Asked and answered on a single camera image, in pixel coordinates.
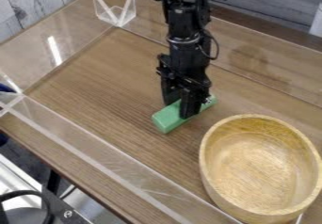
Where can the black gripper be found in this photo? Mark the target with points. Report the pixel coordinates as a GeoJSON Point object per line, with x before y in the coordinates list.
{"type": "Point", "coordinates": [181, 71]}

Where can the green rectangular block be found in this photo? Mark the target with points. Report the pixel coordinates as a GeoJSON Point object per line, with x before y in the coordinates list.
{"type": "Point", "coordinates": [167, 118]}

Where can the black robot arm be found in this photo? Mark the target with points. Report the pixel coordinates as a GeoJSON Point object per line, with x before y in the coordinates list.
{"type": "Point", "coordinates": [185, 17]}

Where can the brown wooden bowl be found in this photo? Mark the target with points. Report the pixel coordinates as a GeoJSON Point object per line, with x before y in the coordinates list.
{"type": "Point", "coordinates": [260, 169]}

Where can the black table leg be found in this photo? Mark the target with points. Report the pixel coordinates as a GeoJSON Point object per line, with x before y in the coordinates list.
{"type": "Point", "coordinates": [53, 182]}

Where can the black metal clamp plate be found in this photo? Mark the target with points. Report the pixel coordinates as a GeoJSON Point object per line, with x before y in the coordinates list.
{"type": "Point", "coordinates": [63, 212]}

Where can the clear acrylic corner bracket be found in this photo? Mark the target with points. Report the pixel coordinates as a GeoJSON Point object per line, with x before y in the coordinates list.
{"type": "Point", "coordinates": [117, 16]}

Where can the clear acrylic front wall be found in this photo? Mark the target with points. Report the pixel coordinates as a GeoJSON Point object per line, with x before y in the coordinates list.
{"type": "Point", "coordinates": [129, 188]}

